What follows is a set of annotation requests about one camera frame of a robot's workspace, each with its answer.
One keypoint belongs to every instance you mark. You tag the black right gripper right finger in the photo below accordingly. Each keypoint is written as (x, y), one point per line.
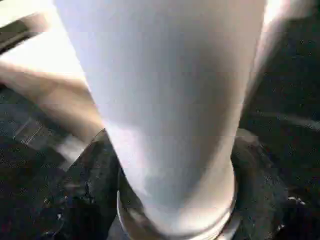
(270, 210)

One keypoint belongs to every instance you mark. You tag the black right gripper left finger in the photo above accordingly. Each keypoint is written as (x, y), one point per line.
(85, 200)

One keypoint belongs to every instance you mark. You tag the white plastic table leg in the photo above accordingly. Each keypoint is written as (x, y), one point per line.
(170, 100)

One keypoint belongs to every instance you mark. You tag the black plastic mat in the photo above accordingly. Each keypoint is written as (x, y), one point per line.
(25, 165)

